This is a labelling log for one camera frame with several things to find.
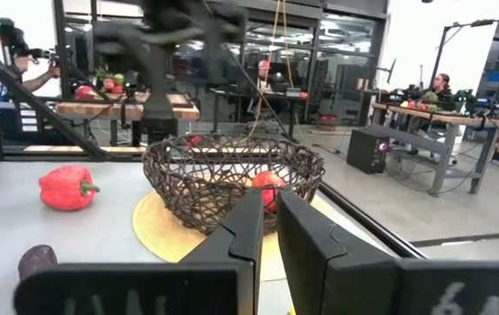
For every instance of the person holding camera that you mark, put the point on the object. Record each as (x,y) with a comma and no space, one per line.
(30,83)

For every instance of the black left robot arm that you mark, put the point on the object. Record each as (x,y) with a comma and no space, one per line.
(158,87)

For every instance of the round yellow woven placemat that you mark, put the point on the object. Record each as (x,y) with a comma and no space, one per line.
(157,232)

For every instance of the seated person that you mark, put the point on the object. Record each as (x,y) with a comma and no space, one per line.
(441,87)

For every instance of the person with cap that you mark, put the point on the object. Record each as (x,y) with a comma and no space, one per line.
(263,76)

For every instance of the black handheld camera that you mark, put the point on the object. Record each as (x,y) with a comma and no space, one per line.
(13,37)

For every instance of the wooden table with black legs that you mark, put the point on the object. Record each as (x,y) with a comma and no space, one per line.
(100,109)

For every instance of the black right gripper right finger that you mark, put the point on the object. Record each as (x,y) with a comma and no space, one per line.
(328,271)

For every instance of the wooden table with grey legs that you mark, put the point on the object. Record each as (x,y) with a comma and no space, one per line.
(446,120)

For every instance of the red apple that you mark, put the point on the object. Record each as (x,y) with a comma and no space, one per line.
(267,181)

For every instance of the produce pile on wooden table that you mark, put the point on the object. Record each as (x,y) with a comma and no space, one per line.
(109,83)

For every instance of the dark office desk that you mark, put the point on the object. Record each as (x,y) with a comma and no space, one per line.
(254,98)

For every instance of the purple eggplant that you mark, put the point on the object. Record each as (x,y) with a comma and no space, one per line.
(35,260)

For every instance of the black computer box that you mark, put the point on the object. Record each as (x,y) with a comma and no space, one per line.
(365,151)

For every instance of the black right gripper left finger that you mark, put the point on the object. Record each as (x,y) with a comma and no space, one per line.
(214,284)

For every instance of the produce pile on grey-legged table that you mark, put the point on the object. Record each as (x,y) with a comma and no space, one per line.
(424,101)

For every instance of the red bell pepper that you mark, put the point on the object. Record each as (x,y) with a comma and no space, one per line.
(63,188)

